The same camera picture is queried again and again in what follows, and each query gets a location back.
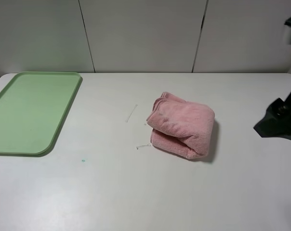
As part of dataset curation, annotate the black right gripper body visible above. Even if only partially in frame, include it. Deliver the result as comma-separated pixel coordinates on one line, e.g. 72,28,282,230
253,92,291,140

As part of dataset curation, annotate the pink fluffy towel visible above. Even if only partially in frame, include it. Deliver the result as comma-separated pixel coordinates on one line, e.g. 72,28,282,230
146,92,215,159

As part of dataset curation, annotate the green plastic tray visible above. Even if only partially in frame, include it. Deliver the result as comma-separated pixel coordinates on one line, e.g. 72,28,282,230
0,72,82,157

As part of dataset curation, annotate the small white plastic tag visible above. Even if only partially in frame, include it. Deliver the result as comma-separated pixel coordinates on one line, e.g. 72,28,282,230
136,143,152,150

